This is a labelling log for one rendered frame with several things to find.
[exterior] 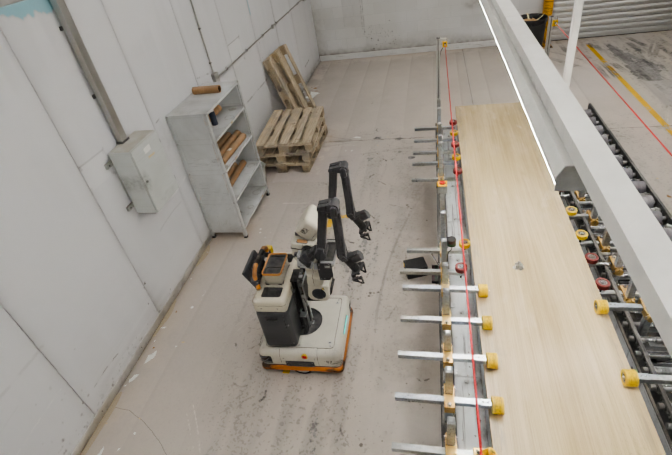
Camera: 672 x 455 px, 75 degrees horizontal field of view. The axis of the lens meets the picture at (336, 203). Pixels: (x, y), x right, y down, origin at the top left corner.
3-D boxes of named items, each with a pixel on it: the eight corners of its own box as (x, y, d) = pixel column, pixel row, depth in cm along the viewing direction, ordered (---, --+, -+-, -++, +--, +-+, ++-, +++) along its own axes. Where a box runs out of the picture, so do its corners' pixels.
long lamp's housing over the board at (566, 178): (553, 191, 122) (557, 166, 118) (478, 2, 312) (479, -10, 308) (601, 190, 119) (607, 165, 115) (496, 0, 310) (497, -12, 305)
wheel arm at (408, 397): (395, 401, 222) (394, 397, 220) (395, 394, 225) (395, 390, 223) (498, 410, 211) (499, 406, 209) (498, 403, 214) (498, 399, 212)
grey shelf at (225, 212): (212, 238, 515) (164, 116, 427) (238, 194, 586) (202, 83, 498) (247, 238, 505) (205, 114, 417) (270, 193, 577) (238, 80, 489)
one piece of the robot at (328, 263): (314, 281, 307) (309, 258, 295) (321, 254, 329) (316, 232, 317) (336, 281, 304) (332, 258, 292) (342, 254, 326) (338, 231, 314)
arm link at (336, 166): (328, 157, 293) (326, 165, 285) (349, 159, 292) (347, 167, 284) (327, 210, 320) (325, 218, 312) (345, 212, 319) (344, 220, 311)
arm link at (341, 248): (330, 197, 259) (327, 208, 250) (340, 197, 258) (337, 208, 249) (339, 250, 284) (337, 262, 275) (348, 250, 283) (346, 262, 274)
